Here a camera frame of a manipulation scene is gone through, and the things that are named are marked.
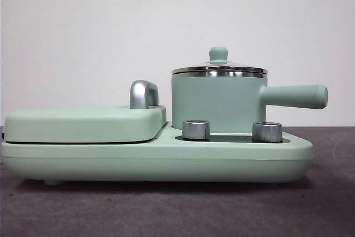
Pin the glass pot lid green knob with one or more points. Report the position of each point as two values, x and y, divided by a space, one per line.
218 54

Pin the silver control knob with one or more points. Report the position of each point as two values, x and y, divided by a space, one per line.
266 132
196 130

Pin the mint green breakfast maker base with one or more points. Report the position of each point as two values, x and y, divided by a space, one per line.
166 162

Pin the mint green grill cover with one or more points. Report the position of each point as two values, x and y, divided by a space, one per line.
83 123

